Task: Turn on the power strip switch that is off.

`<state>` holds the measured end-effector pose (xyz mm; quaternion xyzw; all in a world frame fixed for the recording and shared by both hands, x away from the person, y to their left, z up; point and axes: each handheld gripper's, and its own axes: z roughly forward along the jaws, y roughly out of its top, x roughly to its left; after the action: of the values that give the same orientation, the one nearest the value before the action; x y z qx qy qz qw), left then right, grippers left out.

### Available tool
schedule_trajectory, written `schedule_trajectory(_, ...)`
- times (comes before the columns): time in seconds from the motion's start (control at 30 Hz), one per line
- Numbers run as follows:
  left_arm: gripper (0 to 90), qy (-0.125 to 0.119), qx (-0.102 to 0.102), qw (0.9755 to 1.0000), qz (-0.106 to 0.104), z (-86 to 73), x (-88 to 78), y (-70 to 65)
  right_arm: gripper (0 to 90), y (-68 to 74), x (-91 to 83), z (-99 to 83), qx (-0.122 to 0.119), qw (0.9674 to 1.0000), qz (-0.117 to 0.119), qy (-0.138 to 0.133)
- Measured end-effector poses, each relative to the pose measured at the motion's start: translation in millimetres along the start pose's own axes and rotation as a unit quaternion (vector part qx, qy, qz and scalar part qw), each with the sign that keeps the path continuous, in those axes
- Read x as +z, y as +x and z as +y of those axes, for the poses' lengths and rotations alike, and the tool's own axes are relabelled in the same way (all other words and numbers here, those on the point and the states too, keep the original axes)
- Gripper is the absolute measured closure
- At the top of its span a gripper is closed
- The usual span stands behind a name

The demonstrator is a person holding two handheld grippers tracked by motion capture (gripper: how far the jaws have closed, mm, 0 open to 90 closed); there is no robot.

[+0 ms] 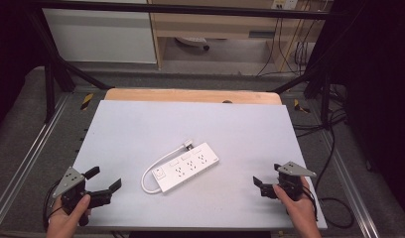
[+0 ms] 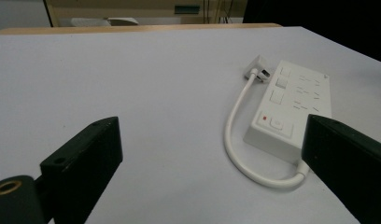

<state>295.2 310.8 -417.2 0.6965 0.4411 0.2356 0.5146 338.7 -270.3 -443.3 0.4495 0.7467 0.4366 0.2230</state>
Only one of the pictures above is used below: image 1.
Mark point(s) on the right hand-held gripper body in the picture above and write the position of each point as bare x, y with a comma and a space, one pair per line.
291, 181

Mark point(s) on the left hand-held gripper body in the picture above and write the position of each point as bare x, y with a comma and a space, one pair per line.
68, 182

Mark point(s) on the person's right hand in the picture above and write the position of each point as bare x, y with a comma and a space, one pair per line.
299, 213

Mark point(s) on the person's left hand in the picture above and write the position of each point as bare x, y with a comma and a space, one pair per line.
63, 219

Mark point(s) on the yellow black tape marker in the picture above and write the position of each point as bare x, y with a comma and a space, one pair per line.
299, 106
87, 100

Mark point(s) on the white power strip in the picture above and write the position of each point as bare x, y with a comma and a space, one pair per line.
185, 167

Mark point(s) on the light wooden table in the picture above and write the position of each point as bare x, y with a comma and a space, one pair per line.
190, 96

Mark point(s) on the black curtain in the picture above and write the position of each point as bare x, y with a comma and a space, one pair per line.
12, 56
376, 99

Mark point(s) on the white cabinet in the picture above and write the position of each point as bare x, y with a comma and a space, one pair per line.
99, 34

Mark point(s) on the chair base with castor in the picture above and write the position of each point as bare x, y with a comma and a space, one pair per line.
194, 42

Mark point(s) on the light wooden desk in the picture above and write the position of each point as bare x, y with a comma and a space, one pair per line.
217, 28

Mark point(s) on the aluminium floor rail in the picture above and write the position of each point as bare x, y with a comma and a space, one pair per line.
349, 185
28, 155

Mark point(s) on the black metal frame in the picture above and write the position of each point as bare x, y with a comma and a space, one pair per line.
55, 76

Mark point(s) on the white wall socket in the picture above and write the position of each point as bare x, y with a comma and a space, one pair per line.
284, 4

